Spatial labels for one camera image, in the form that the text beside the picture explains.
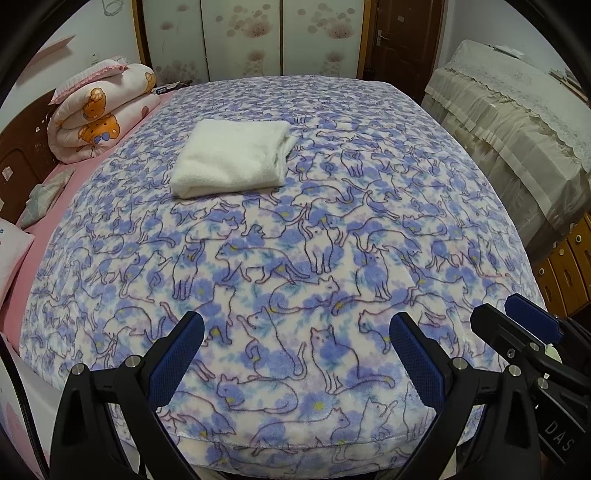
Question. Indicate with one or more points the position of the pink bed sheet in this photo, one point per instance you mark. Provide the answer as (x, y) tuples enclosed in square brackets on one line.
[(51, 221)]

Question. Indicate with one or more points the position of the grey cloth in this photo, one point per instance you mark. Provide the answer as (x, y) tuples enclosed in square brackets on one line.
[(44, 196)]

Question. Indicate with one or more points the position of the white fuzzy cardigan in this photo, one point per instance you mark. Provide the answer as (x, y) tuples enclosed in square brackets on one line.
[(231, 157)]

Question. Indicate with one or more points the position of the white pillow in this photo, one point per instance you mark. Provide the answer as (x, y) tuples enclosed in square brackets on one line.
[(11, 258)]

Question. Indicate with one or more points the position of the rolled bear print quilt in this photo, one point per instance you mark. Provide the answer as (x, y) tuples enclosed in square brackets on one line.
[(106, 106)]

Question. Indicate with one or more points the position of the floral door wardrobe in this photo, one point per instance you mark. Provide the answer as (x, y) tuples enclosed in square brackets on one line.
[(249, 37)]

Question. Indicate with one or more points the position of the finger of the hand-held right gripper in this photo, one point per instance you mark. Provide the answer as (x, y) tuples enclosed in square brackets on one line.
[(531, 316), (503, 330)]

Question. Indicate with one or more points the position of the wooden drawer cabinet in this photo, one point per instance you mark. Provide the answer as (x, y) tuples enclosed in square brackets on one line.
[(568, 272)]

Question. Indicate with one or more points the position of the brown wooden door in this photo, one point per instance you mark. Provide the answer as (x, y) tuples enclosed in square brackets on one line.
[(406, 41)]

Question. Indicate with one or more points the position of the wooden headboard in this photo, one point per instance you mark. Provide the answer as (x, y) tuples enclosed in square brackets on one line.
[(23, 147)]

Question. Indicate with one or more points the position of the lace-covered beige furniture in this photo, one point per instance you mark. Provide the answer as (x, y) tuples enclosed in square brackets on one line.
[(508, 124)]

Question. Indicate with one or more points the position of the small dark device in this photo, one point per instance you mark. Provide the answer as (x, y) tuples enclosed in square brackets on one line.
[(171, 87)]

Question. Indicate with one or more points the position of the pink wall shelf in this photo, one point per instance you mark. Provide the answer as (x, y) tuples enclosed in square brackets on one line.
[(57, 44)]

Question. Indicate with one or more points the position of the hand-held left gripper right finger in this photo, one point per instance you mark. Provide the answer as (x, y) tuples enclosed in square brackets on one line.
[(415, 362)]

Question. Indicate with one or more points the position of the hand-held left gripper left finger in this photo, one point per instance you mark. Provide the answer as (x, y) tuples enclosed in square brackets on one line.
[(178, 364)]

